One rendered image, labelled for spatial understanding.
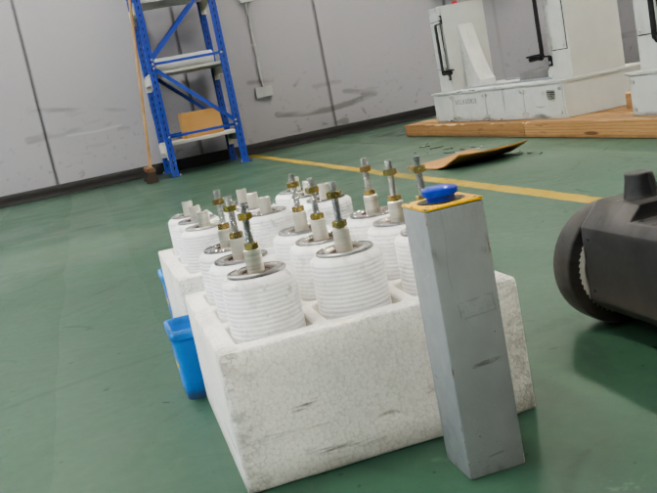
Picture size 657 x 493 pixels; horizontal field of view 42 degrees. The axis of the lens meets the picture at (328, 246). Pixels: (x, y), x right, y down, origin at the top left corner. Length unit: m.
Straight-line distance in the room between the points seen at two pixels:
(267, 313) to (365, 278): 0.13
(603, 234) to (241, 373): 0.59
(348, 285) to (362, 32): 6.78
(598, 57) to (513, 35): 3.91
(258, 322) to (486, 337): 0.28
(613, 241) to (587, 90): 3.18
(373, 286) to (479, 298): 0.18
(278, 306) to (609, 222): 0.53
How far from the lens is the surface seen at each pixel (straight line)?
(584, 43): 4.48
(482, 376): 0.99
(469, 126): 5.21
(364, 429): 1.10
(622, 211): 1.33
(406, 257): 1.13
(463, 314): 0.96
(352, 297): 1.09
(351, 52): 7.76
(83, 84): 7.38
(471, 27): 5.74
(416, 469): 1.07
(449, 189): 0.95
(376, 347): 1.07
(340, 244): 1.11
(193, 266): 1.60
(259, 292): 1.05
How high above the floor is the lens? 0.46
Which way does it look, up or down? 10 degrees down
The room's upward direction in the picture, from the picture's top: 11 degrees counter-clockwise
